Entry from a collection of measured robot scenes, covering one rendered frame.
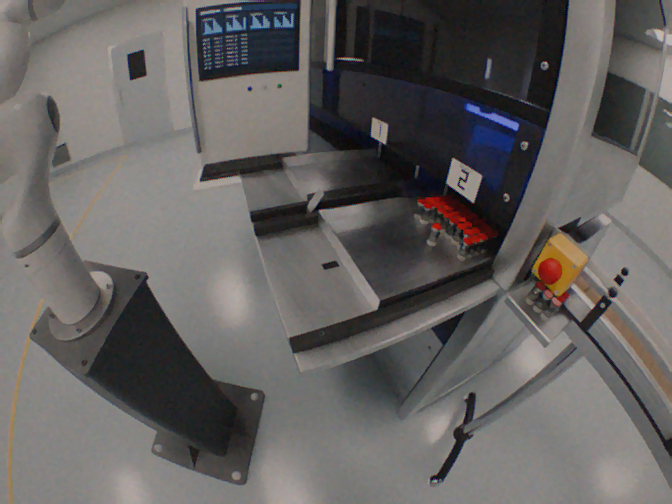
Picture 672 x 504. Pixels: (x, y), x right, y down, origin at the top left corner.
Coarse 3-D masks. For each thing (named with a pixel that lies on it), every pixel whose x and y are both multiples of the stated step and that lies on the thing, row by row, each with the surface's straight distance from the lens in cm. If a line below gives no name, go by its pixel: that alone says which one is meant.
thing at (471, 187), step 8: (456, 160) 59; (456, 168) 59; (464, 168) 57; (448, 176) 61; (456, 176) 59; (464, 176) 57; (472, 176) 56; (480, 176) 55; (448, 184) 61; (456, 184) 59; (464, 184) 58; (472, 184) 56; (464, 192) 58; (472, 192) 56; (472, 200) 57
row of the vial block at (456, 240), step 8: (432, 200) 66; (432, 208) 64; (440, 208) 64; (432, 216) 65; (440, 216) 63; (448, 216) 61; (440, 224) 63; (448, 224) 61; (456, 224) 60; (440, 232) 63; (448, 232) 61; (456, 232) 60; (464, 232) 58; (456, 240) 60; (472, 240) 57; (472, 248) 58; (472, 256) 59
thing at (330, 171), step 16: (288, 160) 88; (304, 160) 90; (320, 160) 91; (336, 160) 94; (352, 160) 95; (368, 160) 96; (288, 176) 82; (304, 176) 81; (320, 176) 81; (336, 176) 82; (352, 176) 82; (368, 176) 83; (384, 176) 85; (400, 176) 87; (304, 192) 66; (336, 192) 67; (352, 192) 69
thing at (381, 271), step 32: (320, 224) 58; (352, 224) 60; (384, 224) 61; (416, 224) 64; (352, 256) 51; (384, 256) 53; (416, 256) 55; (448, 256) 57; (480, 256) 61; (384, 288) 47; (416, 288) 44
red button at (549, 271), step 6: (552, 258) 47; (540, 264) 47; (546, 264) 46; (552, 264) 45; (558, 264) 46; (540, 270) 46; (546, 270) 46; (552, 270) 45; (558, 270) 46; (540, 276) 47; (546, 276) 46; (552, 276) 46; (558, 276) 46; (546, 282) 47; (552, 282) 46
